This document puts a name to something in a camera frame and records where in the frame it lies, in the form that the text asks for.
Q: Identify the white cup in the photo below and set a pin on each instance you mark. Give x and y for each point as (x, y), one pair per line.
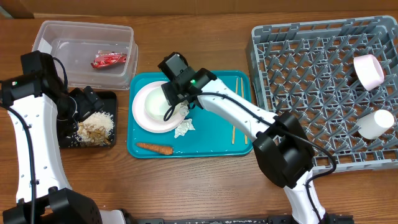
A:
(375, 124)

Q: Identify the orange carrot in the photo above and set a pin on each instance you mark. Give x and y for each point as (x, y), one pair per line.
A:
(165, 150)

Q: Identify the pink plate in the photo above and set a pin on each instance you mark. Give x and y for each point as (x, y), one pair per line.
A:
(144, 120)

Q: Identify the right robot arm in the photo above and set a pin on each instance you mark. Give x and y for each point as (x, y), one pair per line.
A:
(283, 152)

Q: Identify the grey dishwasher rack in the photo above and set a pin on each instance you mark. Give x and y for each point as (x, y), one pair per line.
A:
(307, 69)

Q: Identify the foil ball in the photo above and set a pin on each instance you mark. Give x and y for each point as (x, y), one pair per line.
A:
(184, 108)

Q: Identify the black tray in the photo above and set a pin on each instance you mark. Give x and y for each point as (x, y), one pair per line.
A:
(111, 106)

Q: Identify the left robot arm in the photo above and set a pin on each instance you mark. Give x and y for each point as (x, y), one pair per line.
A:
(42, 109)

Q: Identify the teal serving tray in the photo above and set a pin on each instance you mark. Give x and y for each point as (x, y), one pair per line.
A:
(212, 135)

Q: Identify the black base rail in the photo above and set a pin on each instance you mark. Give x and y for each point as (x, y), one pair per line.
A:
(274, 219)

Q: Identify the clear plastic bin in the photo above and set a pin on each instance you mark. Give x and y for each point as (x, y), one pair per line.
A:
(78, 44)

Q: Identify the food scraps and rice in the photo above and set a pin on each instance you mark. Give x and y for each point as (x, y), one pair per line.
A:
(96, 130)

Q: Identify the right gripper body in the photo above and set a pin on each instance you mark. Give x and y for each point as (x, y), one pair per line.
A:
(173, 92)

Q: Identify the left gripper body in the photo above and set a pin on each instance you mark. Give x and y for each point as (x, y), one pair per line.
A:
(73, 109)

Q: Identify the red snack wrapper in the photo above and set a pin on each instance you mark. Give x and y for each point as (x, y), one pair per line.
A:
(105, 59)

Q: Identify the white tissue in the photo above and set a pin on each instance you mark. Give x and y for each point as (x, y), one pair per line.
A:
(185, 126)

